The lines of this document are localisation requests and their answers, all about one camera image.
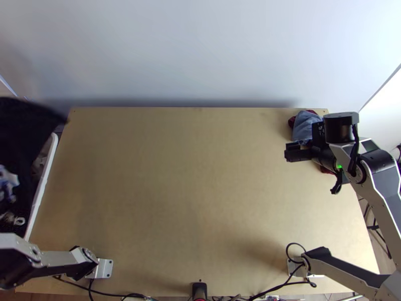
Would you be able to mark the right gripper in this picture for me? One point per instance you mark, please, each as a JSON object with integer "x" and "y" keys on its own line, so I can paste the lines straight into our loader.
{"x": 297, "y": 152}

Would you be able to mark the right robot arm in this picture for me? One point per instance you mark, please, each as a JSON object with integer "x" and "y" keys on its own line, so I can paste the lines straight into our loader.
{"x": 376, "y": 163}

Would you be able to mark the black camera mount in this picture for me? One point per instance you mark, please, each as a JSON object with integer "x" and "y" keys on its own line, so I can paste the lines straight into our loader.
{"x": 199, "y": 291}

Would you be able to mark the white laundry basket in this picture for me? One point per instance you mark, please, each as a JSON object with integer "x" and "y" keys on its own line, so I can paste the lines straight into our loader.
{"x": 44, "y": 185}

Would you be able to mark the heap of clothes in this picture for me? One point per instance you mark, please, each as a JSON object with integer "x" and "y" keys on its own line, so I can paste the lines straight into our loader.
{"x": 39, "y": 163}

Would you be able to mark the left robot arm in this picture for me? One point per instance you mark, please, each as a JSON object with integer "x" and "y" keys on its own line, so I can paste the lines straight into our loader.
{"x": 56, "y": 260}

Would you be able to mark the dark t-shirt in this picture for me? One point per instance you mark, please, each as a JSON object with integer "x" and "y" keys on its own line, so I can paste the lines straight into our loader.
{"x": 22, "y": 141}

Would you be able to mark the maroon garment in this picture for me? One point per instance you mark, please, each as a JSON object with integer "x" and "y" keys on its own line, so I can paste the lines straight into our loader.
{"x": 292, "y": 121}

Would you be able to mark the light blue garment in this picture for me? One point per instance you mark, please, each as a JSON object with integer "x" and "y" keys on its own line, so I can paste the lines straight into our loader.
{"x": 304, "y": 125}

